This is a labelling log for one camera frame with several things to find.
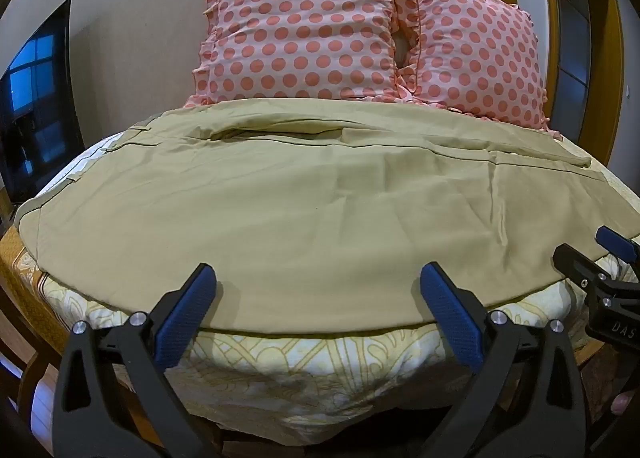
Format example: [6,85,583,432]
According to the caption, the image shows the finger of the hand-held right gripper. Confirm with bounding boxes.
[552,243,612,291]
[595,225,640,266]

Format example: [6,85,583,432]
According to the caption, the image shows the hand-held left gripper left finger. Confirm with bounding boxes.
[52,263,221,458]

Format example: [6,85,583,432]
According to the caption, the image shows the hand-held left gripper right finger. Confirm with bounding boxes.
[419,262,593,458]

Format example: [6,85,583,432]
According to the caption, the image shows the khaki pants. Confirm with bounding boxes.
[14,100,640,333]

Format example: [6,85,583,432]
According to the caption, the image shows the yellow patterned bed sheet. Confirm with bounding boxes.
[0,135,640,441]

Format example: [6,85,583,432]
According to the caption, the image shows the small pink polka dot pillow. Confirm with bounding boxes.
[395,0,563,141]

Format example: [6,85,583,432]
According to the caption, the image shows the black flat screen television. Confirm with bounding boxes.
[0,0,86,206]

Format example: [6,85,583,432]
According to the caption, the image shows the large pink polka dot pillow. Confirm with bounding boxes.
[182,0,418,108]

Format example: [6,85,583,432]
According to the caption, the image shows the brown wooden bed frame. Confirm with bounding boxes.
[0,283,68,421]

